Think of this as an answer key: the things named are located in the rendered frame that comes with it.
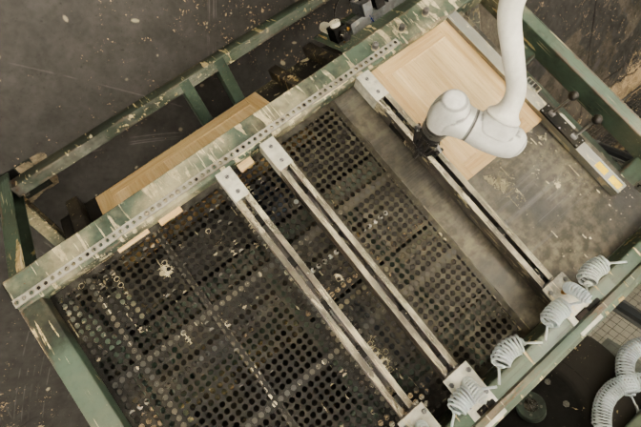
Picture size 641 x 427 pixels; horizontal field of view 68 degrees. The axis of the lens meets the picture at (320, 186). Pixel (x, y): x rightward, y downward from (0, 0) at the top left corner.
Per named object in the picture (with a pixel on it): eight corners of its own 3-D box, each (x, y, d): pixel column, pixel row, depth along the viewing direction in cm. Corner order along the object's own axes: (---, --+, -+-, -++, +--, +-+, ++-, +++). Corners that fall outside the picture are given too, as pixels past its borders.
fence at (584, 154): (452, 16, 201) (456, 10, 197) (619, 188, 183) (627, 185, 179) (444, 22, 200) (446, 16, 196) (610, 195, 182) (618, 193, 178)
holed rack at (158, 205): (395, 38, 191) (395, 37, 190) (400, 44, 190) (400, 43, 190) (11, 301, 154) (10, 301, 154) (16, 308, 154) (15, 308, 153)
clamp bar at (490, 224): (369, 75, 191) (380, 41, 168) (585, 317, 168) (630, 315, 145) (349, 89, 188) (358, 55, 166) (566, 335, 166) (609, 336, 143)
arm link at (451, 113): (418, 129, 147) (457, 147, 146) (432, 107, 133) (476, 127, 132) (431, 101, 150) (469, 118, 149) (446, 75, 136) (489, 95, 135)
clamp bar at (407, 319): (277, 139, 181) (275, 111, 158) (493, 406, 158) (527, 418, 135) (256, 154, 178) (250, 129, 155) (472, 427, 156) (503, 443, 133)
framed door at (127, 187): (257, 94, 240) (255, 91, 239) (315, 136, 201) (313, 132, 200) (97, 200, 220) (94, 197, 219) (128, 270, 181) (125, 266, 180)
